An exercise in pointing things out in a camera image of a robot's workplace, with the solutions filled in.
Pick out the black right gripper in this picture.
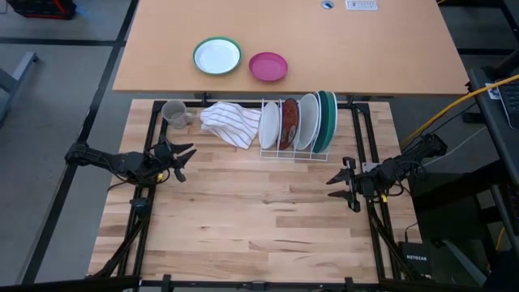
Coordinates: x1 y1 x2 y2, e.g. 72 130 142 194
326 157 392 213

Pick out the pink plate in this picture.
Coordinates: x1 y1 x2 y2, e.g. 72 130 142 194
247 51 290 83

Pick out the dark red patterned plate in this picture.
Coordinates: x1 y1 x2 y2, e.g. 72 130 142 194
278 97 300 151

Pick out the black laptop keyboard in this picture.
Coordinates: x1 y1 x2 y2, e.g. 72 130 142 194
496 79 519 131

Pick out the yellow cable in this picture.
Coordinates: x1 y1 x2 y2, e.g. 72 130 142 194
401 74 519 147

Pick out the red and black crate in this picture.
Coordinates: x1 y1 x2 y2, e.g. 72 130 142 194
6 0 77 20

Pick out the grey table leg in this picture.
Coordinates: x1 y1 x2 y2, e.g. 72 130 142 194
0 51 40 122

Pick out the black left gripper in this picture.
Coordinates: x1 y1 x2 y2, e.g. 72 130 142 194
153 139 199 183

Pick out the large white plate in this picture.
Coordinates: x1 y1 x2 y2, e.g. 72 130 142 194
294 92 321 152

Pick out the black metal table frame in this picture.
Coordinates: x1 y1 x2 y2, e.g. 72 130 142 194
87 99 431 292

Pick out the white power strip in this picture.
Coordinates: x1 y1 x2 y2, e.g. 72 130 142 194
345 0 379 11

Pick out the black Netgear network switch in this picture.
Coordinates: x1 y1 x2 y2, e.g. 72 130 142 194
397 241 433 279

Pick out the white wire dish rack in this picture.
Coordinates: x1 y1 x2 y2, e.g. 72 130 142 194
259 92 338 162

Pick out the white plate with green rim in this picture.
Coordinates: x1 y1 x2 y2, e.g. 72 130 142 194
192 36 243 76

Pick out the small white plate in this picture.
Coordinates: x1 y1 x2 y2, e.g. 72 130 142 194
258 101 281 150

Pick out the white striped dish cloth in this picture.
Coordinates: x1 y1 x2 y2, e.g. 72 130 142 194
199 101 263 150

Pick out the large teal plate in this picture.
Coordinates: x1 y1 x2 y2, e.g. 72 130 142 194
311 90 338 154

